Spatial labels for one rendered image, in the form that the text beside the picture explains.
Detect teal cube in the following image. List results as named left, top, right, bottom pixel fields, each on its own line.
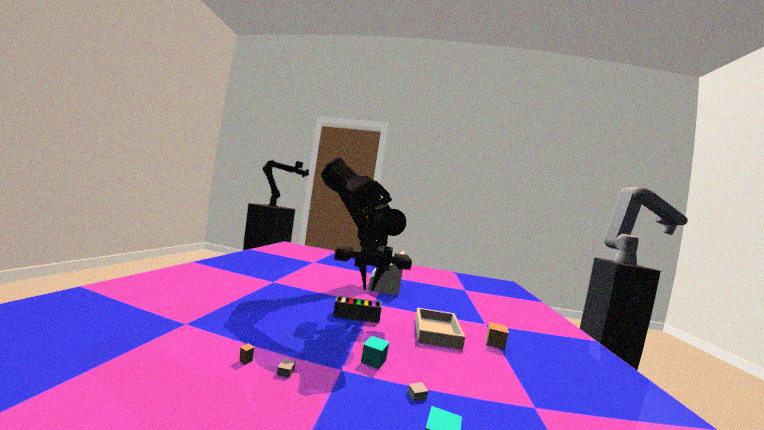
left=361, top=336, right=390, bottom=370

